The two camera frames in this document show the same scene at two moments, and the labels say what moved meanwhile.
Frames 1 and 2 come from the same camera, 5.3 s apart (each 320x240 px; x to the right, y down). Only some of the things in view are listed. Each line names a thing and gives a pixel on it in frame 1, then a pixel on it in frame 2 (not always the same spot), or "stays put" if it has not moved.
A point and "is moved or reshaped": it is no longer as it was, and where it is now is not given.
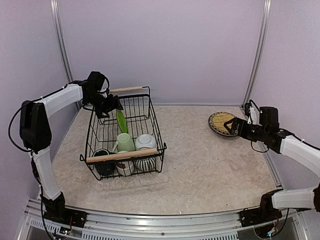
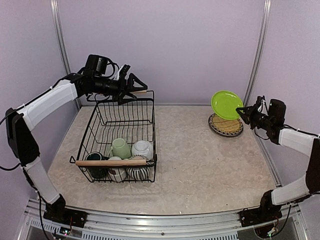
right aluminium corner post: [260, 45] stays put
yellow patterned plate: [217, 120] stays put
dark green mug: [104, 168] → [97, 173]
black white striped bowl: [145, 164] → [140, 173]
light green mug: [124, 143] → [120, 148]
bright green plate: [122, 121] → [224, 103]
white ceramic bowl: [145, 140] → [143, 148]
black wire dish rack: [129, 142] is moved or reshaped
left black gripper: [113, 104] → [123, 90]
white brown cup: [125, 167] → [118, 174]
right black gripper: [241, 130] → [249, 111]
